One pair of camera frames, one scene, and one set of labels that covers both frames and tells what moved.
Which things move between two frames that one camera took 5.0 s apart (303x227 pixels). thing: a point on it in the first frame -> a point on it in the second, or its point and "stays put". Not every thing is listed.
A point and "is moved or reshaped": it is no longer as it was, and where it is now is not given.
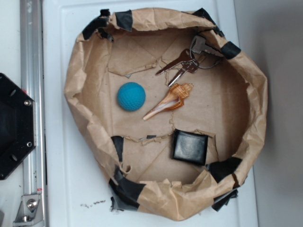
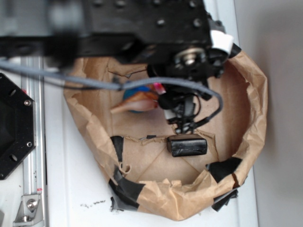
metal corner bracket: x=30 y=212 stays put
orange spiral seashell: x=173 y=100 is moved or reshaped
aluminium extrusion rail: x=32 y=84 stays put
